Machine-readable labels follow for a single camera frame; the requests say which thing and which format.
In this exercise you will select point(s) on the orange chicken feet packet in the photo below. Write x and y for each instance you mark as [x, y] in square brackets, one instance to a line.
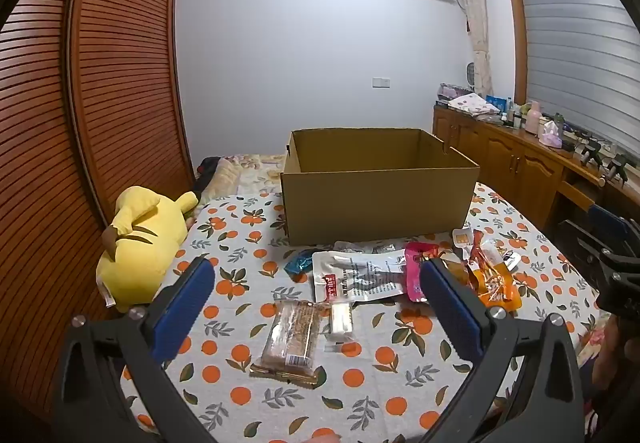
[497, 288]

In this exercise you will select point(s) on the pale floral curtain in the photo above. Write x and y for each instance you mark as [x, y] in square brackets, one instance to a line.
[477, 23]

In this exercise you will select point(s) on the pink tissue pack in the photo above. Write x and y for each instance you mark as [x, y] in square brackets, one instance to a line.
[550, 134]

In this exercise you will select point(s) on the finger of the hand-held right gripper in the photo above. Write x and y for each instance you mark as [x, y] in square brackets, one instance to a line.
[580, 243]
[607, 219]

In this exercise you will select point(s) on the brown cake packet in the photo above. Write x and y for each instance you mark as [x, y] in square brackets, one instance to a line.
[291, 340]

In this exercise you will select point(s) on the yellow plush toy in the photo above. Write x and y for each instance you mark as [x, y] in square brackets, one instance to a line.
[137, 248]

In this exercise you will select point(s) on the white wafer packet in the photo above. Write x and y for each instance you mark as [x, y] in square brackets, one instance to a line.
[342, 320]

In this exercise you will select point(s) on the wooden cabinet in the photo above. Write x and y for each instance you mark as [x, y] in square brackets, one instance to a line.
[500, 158]

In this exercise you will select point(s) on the purple storage box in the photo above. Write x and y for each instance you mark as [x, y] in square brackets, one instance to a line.
[447, 90]

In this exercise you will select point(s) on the wooden window frame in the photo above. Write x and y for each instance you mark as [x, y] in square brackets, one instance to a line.
[515, 33]

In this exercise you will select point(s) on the orange print bedsheet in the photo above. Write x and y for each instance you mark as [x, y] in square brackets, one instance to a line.
[240, 398]

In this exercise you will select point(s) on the small silver packet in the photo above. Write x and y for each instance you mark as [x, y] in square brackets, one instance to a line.
[389, 248]
[352, 247]

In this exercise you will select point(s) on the pink bottle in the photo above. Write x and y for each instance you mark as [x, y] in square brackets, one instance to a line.
[532, 119]

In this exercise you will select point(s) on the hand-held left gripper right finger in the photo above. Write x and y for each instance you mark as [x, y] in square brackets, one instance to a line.
[450, 310]

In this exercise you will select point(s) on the wooden louvered wardrobe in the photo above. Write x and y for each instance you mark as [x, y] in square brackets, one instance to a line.
[45, 123]

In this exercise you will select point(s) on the small white dark packet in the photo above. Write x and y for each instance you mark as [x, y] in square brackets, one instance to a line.
[510, 259]

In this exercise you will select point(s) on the dark cloth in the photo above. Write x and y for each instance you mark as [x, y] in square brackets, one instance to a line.
[206, 169]

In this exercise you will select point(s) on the black clamp stand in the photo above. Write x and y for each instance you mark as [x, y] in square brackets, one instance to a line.
[615, 169]
[591, 153]

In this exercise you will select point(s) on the white wall switch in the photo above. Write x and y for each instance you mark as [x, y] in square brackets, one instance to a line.
[381, 82]

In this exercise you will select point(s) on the small white fan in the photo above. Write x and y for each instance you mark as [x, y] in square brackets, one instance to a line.
[471, 74]

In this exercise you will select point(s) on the white snack pouch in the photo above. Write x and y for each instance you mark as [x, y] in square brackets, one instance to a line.
[357, 279]

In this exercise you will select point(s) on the blue box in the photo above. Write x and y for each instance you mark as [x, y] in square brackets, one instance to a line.
[496, 102]

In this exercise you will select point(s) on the blue snack packet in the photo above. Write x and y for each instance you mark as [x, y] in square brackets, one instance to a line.
[299, 265]

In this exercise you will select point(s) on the pink snack packet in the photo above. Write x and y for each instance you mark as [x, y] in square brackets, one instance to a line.
[415, 273]

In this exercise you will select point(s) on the folded floral cloth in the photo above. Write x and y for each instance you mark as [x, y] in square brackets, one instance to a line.
[475, 104]

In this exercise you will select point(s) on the cardboard box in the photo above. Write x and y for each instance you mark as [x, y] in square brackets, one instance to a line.
[375, 203]

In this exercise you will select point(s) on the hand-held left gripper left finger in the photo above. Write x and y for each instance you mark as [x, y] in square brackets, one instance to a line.
[182, 310]

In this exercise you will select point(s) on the grey window blind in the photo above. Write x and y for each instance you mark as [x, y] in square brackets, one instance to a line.
[575, 48]

